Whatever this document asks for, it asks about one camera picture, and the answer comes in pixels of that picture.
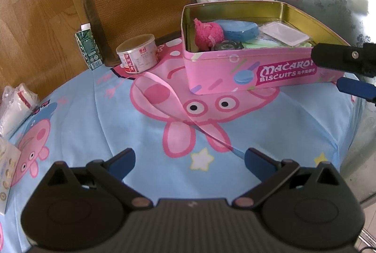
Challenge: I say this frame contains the clear bag of white items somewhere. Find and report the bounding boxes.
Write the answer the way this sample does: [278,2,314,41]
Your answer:
[0,83,41,136]

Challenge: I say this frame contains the pink biscuit tin box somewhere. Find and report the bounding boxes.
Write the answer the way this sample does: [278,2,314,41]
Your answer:
[180,1,352,95]

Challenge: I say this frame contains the brown woven chair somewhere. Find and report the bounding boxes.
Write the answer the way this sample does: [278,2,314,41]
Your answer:
[82,0,198,67]

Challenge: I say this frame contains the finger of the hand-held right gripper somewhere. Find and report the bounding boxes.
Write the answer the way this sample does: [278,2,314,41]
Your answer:
[311,42,376,78]
[336,77,376,101]

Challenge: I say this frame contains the white can with red label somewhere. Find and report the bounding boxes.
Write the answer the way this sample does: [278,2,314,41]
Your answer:
[116,34,161,74]

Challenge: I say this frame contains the light green packet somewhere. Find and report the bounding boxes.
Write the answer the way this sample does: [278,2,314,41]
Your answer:
[243,36,312,50]

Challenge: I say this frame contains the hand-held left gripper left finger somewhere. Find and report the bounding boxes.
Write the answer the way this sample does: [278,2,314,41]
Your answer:
[47,148,154,210]

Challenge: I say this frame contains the green drink carton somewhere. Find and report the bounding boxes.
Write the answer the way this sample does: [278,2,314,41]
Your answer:
[74,23,103,71]

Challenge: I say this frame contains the white patterned box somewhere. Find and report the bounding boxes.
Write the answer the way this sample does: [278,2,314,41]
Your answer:
[0,135,22,215]

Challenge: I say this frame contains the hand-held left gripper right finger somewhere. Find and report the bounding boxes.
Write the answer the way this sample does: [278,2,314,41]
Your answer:
[233,148,342,210]

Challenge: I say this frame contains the cartoon pig printed tablecloth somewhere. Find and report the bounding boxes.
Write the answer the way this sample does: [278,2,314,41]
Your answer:
[0,31,364,253]

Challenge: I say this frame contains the clear round tape roll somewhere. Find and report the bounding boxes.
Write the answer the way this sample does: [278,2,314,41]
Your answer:
[212,40,245,51]

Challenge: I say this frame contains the blue sponge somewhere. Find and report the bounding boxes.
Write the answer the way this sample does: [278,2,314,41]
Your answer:
[213,19,260,43]

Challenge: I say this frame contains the pink fluffy cloth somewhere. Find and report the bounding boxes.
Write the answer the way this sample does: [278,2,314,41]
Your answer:
[193,18,226,51]

